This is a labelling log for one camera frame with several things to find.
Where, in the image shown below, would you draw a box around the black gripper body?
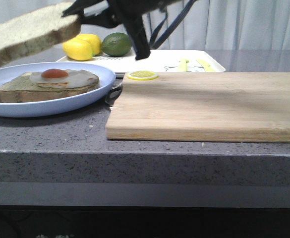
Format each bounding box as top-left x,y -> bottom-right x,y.
134,0 -> 178,14

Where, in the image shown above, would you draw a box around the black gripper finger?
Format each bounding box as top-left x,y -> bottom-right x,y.
62,0 -> 121,29
111,0 -> 151,60

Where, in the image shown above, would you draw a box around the fried egg toy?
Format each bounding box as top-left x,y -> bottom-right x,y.
30,68 -> 99,89

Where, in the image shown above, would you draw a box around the bread slice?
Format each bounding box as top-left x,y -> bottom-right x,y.
0,72 -> 100,103
0,1 -> 81,67

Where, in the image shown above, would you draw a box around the blue round plate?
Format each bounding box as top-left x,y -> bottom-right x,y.
0,62 -> 116,118

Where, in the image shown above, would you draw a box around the white rectangular tray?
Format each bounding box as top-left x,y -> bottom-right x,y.
56,49 -> 226,74

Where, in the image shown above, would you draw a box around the green lime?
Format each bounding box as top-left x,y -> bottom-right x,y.
101,32 -> 132,57

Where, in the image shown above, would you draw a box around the rear yellow lemon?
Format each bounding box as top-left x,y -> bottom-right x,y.
76,34 -> 102,56

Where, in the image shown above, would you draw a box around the yellow lemon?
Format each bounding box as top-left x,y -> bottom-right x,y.
76,34 -> 102,56
62,38 -> 94,61

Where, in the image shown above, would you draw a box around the front yellow lemon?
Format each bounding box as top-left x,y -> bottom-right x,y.
62,38 -> 94,61

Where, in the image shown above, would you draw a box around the lemon slice toy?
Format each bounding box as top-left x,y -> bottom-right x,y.
126,70 -> 158,80

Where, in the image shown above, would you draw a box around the yellow plastic fork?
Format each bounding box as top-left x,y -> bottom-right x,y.
177,58 -> 189,72

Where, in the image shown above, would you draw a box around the white curtain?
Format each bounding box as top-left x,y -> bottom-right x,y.
0,0 -> 290,50

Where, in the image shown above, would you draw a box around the yellow plastic knife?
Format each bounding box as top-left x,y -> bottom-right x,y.
196,59 -> 215,72

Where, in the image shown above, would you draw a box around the wooden cutting board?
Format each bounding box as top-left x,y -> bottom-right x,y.
106,72 -> 290,143

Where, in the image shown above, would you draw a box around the dark gripper cables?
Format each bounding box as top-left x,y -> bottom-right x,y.
148,0 -> 199,50

